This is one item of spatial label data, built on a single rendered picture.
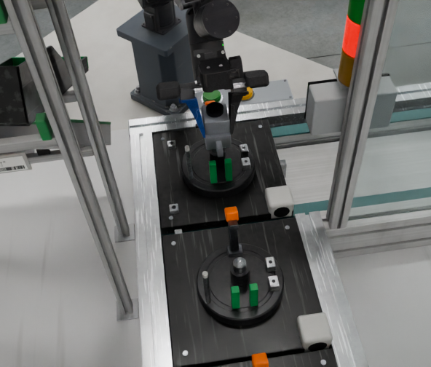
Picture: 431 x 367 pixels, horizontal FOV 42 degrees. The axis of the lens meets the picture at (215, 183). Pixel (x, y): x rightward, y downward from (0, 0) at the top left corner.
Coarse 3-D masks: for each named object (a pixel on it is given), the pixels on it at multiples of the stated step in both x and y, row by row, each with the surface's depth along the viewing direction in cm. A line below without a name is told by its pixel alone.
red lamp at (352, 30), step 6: (348, 18) 71; (348, 24) 71; (354, 24) 70; (348, 30) 71; (354, 30) 70; (348, 36) 72; (354, 36) 71; (348, 42) 72; (354, 42) 71; (348, 48) 73; (354, 48) 72; (348, 54) 73; (354, 54) 73
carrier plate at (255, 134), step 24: (264, 120) 115; (192, 144) 112; (264, 144) 111; (168, 168) 108; (264, 168) 107; (168, 192) 104; (192, 192) 104; (240, 192) 103; (264, 192) 103; (168, 216) 100; (192, 216) 100; (216, 216) 100; (240, 216) 100; (264, 216) 100; (288, 216) 101
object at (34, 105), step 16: (48, 48) 75; (0, 64) 89; (16, 64) 94; (64, 64) 81; (0, 80) 66; (16, 80) 66; (32, 80) 69; (64, 80) 81; (0, 96) 67; (16, 96) 67; (32, 96) 69; (0, 112) 68; (16, 112) 68; (32, 112) 69
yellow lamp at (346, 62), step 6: (342, 48) 75; (342, 54) 75; (342, 60) 75; (348, 60) 74; (342, 66) 76; (348, 66) 75; (342, 72) 76; (348, 72) 75; (342, 78) 77; (348, 78) 76; (348, 84) 77
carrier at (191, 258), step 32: (256, 224) 98; (288, 224) 98; (192, 256) 95; (224, 256) 92; (256, 256) 92; (288, 256) 94; (192, 288) 91; (224, 288) 88; (256, 288) 82; (288, 288) 90; (192, 320) 87; (224, 320) 86; (256, 320) 86; (288, 320) 86; (320, 320) 84; (192, 352) 84; (224, 352) 84; (256, 352) 83; (288, 352) 84
